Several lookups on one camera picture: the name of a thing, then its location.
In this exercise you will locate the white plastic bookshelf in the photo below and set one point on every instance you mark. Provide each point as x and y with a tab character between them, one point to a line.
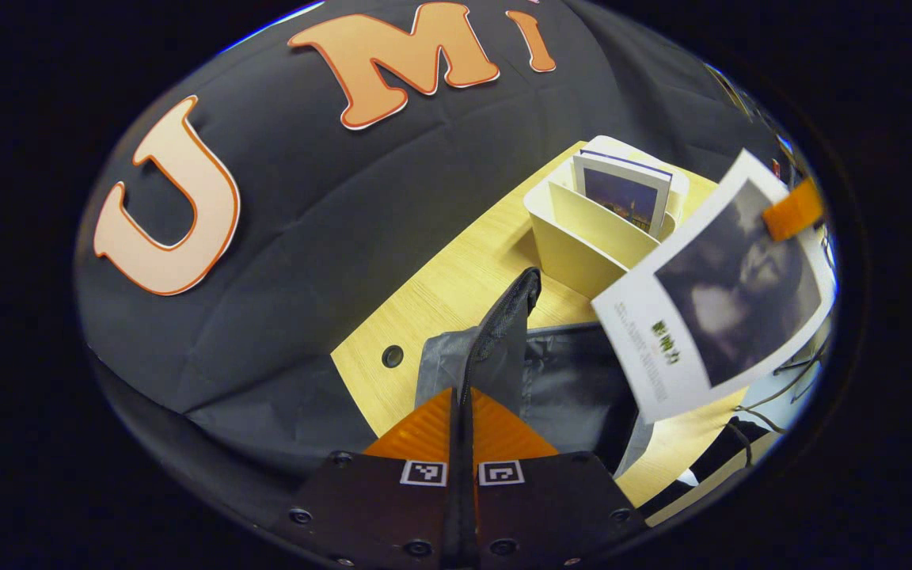
575	253

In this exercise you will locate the grey schoolbag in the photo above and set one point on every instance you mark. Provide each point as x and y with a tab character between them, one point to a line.
567	380

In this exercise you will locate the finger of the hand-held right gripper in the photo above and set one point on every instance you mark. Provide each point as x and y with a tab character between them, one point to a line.
792	212

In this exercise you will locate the white book with grey portrait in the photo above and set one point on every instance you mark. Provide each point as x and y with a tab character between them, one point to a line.
662	348

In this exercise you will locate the dark blue book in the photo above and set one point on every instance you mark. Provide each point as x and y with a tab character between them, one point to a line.
622	198

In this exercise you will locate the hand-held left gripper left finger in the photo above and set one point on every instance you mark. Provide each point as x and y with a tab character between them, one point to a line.
381	507

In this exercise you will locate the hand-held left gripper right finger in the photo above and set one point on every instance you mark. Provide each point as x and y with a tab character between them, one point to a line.
543	507

